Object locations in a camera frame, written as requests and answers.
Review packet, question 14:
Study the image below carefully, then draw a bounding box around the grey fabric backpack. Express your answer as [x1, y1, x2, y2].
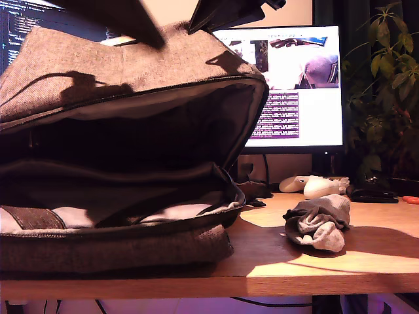
[0, 21, 274, 274]

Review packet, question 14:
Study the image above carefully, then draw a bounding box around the grey pair of socks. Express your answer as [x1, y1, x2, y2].
[283, 193, 352, 253]

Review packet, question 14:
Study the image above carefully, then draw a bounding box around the monitor showing code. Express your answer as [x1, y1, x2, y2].
[0, 0, 125, 76]

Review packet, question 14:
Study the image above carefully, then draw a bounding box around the green leafy house plant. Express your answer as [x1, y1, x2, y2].
[340, 1, 419, 184]

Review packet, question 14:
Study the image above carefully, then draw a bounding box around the white game controller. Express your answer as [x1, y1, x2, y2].
[278, 175, 350, 200]

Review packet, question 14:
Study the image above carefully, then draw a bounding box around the black wallet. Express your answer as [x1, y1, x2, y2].
[345, 183, 399, 205]

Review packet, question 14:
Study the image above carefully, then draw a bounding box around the monitor showing camera views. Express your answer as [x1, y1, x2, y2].
[211, 26, 345, 179]

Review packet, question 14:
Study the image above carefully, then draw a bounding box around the black monitor cable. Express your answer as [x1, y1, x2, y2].
[263, 154, 272, 184]

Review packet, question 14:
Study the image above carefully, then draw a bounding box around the black cable under table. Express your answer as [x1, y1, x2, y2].
[228, 296, 315, 308]

